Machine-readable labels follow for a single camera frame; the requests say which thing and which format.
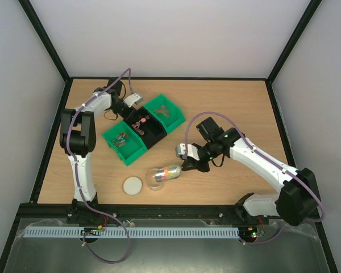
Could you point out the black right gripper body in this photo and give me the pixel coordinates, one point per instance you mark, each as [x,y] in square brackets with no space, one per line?
[194,160]

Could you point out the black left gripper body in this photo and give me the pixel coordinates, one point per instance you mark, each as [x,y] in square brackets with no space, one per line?
[116,107]

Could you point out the green bin with star candies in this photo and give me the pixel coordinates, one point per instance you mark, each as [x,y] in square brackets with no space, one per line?
[166,112]

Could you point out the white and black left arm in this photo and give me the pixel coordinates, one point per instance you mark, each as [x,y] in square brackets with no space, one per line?
[78,135]

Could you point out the clear plastic jar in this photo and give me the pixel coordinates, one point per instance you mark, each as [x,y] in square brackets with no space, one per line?
[150,179]

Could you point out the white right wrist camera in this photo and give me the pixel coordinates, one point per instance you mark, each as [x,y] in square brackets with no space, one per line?
[184,151]

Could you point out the black bin with lollipops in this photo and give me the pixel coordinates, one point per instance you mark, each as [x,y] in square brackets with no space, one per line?
[145,125]

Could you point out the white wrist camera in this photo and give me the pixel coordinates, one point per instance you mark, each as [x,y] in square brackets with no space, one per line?
[133,99]
[184,151]

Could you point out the light blue slotted cable duct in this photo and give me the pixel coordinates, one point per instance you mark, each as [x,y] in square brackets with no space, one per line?
[133,232]

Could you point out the white round jar lid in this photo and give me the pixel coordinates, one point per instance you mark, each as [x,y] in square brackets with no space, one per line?
[132,186]

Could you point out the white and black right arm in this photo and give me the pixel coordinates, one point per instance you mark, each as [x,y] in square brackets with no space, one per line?
[294,201]

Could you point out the silver metal scoop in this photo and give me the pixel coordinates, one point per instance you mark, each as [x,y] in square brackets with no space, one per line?
[166,173]

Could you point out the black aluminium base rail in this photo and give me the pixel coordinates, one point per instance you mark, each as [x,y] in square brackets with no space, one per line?
[220,214]

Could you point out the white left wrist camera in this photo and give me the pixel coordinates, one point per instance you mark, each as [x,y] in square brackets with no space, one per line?
[133,99]

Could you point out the green bin on left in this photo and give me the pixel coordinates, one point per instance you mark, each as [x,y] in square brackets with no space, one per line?
[125,142]

